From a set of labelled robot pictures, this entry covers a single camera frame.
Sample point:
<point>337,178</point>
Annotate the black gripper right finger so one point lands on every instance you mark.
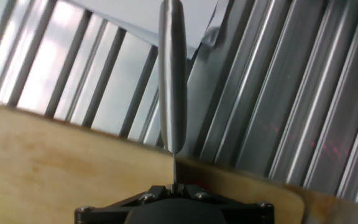
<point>241,210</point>

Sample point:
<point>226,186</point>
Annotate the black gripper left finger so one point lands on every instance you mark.
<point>110,211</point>

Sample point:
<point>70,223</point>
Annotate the steel cleaver knife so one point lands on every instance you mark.
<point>172,77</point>

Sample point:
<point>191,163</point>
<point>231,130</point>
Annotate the wooden cutting board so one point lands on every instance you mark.
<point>73,171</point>

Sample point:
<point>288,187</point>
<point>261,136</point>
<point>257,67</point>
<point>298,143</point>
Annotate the orange marbled table mat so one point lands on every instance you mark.
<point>340,208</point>

